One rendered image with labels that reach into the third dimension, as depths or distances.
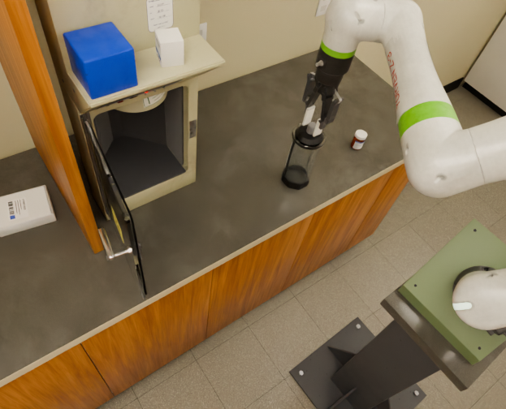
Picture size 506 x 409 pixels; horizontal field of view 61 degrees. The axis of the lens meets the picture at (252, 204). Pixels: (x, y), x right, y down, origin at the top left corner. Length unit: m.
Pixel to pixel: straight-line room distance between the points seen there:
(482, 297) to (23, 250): 1.23
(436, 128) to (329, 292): 1.65
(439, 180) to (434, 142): 0.07
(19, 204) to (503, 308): 1.33
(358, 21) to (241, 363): 1.63
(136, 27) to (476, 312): 0.99
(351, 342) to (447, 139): 1.61
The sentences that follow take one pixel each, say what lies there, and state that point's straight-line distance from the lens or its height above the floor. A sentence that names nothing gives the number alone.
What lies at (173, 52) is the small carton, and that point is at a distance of 0.98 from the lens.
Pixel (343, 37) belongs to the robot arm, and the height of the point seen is 1.54.
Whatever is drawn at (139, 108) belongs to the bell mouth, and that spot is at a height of 1.33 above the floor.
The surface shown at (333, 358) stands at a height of 0.02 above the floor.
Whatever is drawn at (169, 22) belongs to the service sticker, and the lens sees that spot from 1.05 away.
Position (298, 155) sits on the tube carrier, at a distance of 1.40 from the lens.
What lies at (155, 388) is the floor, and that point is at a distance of 2.17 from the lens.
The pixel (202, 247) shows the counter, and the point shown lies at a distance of 1.35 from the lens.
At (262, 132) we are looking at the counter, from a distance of 1.68.
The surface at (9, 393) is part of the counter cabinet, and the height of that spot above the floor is 0.75.
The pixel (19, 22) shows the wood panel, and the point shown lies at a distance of 0.82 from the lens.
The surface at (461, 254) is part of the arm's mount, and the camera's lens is 1.38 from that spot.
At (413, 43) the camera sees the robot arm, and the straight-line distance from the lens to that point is 1.08.
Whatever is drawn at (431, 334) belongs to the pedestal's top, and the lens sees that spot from 1.42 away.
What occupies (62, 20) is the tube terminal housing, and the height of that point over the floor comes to 1.62.
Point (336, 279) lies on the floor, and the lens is 2.47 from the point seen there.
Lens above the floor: 2.11
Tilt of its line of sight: 54 degrees down
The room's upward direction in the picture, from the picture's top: 12 degrees clockwise
